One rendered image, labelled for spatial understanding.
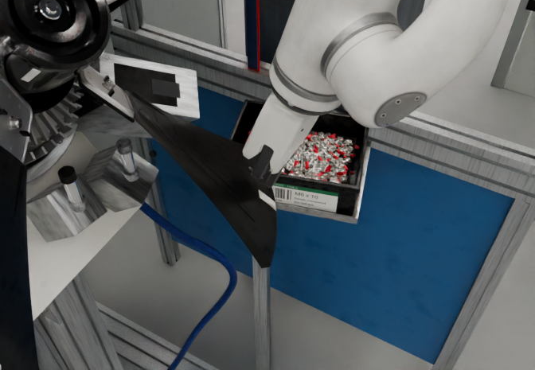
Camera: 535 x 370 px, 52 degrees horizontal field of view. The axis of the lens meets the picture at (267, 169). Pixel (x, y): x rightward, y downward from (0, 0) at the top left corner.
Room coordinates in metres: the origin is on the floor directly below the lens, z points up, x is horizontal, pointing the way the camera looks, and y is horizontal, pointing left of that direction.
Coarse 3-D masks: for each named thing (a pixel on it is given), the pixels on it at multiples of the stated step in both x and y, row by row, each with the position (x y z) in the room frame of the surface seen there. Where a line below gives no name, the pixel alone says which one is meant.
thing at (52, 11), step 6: (42, 0) 0.46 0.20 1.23; (48, 0) 0.46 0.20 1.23; (54, 0) 0.47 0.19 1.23; (42, 6) 0.45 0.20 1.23; (48, 6) 0.45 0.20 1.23; (54, 6) 0.46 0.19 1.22; (60, 6) 0.46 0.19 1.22; (42, 12) 0.45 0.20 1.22; (48, 12) 0.45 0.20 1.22; (54, 12) 0.45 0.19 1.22; (60, 12) 0.46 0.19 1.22; (48, 18) 0.45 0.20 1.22; (54, 18) 0.45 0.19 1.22
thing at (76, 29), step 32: (0, 0) 0.44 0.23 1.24; (32, 0) 0.46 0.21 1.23; (64, 0) 0.48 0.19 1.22; (96, 0) 0.49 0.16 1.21; (0, 32) 0.41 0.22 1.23; (32, 32) 0.43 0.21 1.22; (64, 32) 0.45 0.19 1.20; (96, 32) 0.46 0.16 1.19; (0, 64) 0.41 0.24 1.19; (32, 64) 0.40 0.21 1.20; (64, 64) 0.42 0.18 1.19; (32, 96) 0.46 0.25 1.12; (64, 96) 0.49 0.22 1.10
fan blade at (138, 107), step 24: (144, 120) 0.44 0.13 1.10; (168, 120) 0.49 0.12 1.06; (168, 144) 0.43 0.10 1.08; (192, 144) 0.47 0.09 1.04; (216, 144) 0.52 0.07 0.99; (240, 144) 0.57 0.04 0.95; (192, 168) 0.42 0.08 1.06; (216, 168) 0.45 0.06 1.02; (240, 168) 0.50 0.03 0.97; (216, 192) 0.41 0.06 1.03; (240, 192) 0.44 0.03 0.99; (264, 192) 0.48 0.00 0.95; (240, 216) 0.40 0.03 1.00; (264, 216) 0.43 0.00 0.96; (264, 240) 0.39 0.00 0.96; (264, 264) 0.36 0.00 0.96
